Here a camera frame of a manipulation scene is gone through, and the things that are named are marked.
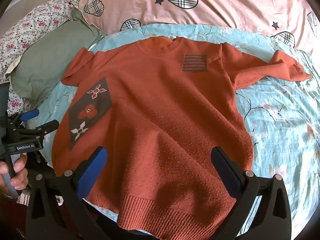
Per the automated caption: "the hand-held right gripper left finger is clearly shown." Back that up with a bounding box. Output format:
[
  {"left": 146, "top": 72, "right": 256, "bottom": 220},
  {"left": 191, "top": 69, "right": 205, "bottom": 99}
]
[{"left": 26, "top": 146, "right": 118, "bottom": 240}]

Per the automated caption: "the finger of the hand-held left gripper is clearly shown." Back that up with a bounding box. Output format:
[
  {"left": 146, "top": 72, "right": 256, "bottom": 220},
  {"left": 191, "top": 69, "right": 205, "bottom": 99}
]
[
  {"left": 25, "top": 120, "right": 59, "bottom": 136},
  {"left": 19, "top": 109, "right": 40, "bottom": 123}
]

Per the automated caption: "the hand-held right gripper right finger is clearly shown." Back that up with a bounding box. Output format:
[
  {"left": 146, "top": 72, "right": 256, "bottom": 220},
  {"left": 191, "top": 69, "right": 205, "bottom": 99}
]
[{"left": 211, "top": 146, "right": 292, "bottom": 240}]

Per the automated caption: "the orange knit sweater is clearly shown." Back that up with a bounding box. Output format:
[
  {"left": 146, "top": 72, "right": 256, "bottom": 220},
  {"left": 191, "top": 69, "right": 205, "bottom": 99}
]
[{"left": 51, "top": 35, "right": 312, "bottom": 240}]

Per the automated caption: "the person's left hand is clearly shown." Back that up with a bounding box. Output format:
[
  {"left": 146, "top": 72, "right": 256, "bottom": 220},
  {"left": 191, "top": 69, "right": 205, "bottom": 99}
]
[{"left": 0, "top": 153, "right": 29, "bottom": 196}]

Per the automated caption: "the green pillow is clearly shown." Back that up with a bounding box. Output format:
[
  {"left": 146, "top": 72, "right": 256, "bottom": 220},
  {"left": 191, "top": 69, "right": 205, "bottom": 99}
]
[{"left": 5, "top": 6, "right": 107, "bottom": 107}]

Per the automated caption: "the light blue floral bed sheet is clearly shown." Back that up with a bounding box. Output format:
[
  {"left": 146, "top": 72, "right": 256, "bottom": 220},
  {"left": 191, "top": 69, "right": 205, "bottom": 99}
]
[{"left": 24, "top": 24, "right": 320, "bottom": 240}]

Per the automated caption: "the white floral pillow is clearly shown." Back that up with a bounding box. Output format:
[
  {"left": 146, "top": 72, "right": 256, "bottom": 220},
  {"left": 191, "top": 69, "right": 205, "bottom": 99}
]
[{"left": 0, "top": 0, "right": 88, "bottom": 117}]

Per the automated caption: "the pink quilt with plaid hearts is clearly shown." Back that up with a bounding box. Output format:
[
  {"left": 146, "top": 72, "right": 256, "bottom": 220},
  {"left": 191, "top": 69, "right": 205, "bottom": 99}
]
[{"left": 79, "top": 0, "right": 320, "bottom": 67}]

